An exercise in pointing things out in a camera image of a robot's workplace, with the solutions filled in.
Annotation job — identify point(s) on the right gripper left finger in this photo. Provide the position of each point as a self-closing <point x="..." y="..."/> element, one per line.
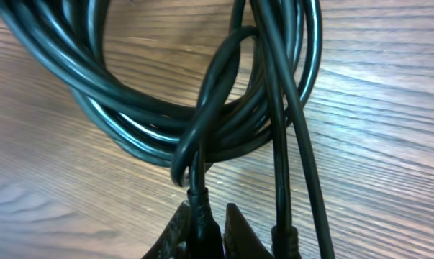
<point x="173" y="241"/>

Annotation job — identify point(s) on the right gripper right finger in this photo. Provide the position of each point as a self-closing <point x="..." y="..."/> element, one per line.
<point x="240" y="241"/>

